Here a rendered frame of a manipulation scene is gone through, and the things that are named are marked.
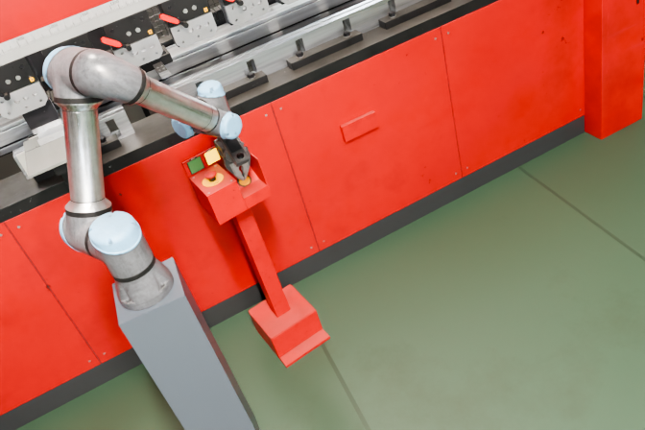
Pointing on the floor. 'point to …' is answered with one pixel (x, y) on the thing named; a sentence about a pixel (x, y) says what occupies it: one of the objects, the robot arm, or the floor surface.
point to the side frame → (612, 35)
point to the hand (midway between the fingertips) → (244, 178)
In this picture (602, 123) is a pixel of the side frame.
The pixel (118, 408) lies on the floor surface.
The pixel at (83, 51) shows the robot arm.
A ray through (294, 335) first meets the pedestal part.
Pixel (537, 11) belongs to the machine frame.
